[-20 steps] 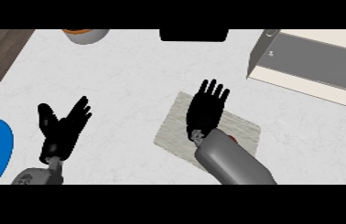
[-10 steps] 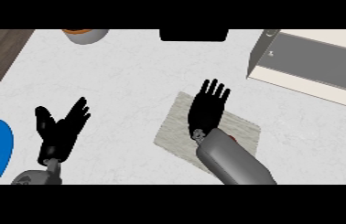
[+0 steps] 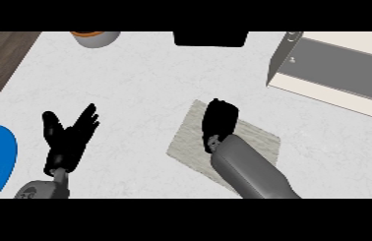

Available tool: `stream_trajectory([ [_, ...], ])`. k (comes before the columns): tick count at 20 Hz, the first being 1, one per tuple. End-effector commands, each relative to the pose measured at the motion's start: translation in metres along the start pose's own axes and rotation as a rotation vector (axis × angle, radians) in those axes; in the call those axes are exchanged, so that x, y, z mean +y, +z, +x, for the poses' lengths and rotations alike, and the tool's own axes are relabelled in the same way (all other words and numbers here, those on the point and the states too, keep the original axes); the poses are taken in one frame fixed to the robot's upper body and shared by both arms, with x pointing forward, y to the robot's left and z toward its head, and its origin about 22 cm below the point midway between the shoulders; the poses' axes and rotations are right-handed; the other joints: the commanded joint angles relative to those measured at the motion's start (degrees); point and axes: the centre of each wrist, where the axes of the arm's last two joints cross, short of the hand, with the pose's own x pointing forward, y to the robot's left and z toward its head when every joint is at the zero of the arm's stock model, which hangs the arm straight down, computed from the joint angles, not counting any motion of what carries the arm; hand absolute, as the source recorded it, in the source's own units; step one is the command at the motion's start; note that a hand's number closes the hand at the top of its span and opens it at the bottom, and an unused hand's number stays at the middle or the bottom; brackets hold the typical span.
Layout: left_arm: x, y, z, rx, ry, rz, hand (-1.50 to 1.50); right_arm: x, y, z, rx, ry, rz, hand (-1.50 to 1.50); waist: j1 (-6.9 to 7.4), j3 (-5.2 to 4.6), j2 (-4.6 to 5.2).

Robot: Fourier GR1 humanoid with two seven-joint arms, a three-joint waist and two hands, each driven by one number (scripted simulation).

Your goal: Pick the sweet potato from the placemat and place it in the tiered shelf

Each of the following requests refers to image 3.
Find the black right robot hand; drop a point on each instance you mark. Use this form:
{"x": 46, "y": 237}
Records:
{"x": 220, "y": 118}

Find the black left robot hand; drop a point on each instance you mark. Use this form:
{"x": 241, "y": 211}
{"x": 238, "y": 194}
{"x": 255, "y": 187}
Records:
{"x": 69, "y": 138}

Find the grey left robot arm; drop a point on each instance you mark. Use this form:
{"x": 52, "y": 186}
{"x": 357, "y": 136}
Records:
{"x": 46, "y": 187}

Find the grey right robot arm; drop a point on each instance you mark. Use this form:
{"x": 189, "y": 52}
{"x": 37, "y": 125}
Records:
{"x": 251, "y": 169}

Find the pale grey placemat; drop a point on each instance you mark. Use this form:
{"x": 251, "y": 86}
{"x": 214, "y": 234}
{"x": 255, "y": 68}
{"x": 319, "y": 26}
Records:
{"x": 193, "y": 143}

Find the grey and cream tiered shelf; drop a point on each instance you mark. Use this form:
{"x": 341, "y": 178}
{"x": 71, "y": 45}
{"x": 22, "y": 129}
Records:
{"x": 325, "y": 72}

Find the blue round plate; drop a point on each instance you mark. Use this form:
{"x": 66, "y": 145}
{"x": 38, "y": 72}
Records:
{"x": 6, "y": 156}

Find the black appliance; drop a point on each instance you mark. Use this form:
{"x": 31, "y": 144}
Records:
{"x": 210, "y": 38}

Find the dark brown wooden panel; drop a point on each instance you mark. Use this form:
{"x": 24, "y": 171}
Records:
{"x": 13, "y": 51}

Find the grey pot with orange rim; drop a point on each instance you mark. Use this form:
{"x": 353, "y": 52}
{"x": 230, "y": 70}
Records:
{"x": 96, "y": 38}

